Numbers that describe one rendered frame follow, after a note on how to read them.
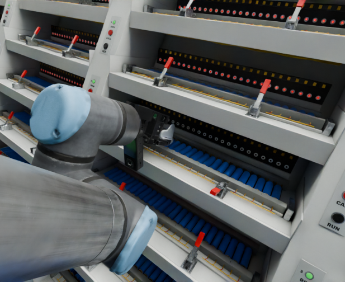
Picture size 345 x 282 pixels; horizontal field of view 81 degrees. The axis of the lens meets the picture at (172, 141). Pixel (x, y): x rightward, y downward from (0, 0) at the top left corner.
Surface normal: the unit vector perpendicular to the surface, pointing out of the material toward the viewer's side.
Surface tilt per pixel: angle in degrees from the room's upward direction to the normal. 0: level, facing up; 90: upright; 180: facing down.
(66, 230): 71
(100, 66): 90
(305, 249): 90
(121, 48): 90
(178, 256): 22
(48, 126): 87
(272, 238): 112
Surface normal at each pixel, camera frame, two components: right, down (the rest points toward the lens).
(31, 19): 0.82, 0.37
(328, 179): -0.43, -0.08
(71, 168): 0.54, 0.33
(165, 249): 0.18, -0.89
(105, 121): 0.88, 0.12
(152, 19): -0.54, 0.27
